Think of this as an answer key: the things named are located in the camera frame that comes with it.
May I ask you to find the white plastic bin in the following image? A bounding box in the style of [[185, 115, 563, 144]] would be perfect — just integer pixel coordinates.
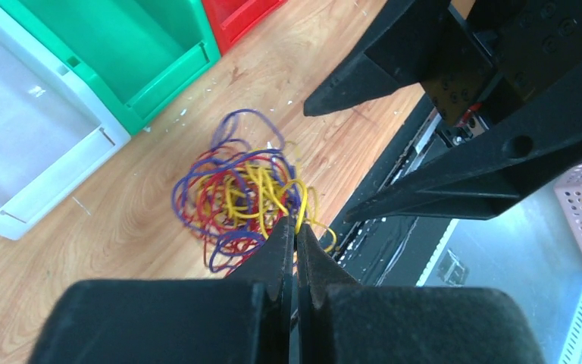
[[0, 7, 130, 240]]

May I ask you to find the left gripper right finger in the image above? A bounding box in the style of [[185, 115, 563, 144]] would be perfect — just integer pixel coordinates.
[[296, 225, 544, 363]]

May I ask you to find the red cable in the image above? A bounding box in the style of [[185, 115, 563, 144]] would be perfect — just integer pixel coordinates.
[[183, 152, 292, 278]]

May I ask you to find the green plastic bin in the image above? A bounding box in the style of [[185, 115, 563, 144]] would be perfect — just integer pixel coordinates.
[[0, 0, 221, 135]]

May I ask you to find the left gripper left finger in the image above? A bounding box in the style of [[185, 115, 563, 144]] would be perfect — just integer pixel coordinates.
[[30, 218, 294, 363]]

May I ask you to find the purple cable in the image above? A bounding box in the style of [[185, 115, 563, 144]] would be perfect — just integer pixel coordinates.
[[171, 108, 308, 275]]

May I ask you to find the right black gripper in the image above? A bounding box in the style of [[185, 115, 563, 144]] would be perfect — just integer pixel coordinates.
[[303, 0, 582, 220]]

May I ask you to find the red plastic bin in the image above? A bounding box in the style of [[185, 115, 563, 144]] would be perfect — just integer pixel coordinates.
[[202, 0, 286, 55]]

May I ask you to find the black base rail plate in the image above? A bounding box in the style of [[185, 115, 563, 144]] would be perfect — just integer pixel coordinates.
[[330, 96, 453, 286]]

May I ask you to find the yellow cable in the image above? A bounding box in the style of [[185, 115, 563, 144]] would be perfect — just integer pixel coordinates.
[[196, 143, 338, 254]]

